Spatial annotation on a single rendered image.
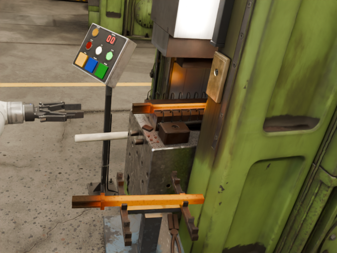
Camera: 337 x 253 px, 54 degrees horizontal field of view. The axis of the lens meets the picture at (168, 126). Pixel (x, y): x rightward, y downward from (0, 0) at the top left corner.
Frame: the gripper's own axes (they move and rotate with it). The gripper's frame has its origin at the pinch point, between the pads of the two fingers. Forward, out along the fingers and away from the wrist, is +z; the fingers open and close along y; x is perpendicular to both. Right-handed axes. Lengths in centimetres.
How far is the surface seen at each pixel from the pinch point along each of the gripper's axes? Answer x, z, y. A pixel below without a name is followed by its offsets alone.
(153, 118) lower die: -3.5, 35.0, 3.5
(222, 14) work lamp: 50, 46, 27
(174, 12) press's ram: 46, 35, 10
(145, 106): 1.2, 31.4, 0.5
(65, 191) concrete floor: -100, 1, -64
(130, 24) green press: -72, 154, -474
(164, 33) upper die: 35.6, 34.9, 2.4
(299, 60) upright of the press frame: 39, 71, 42
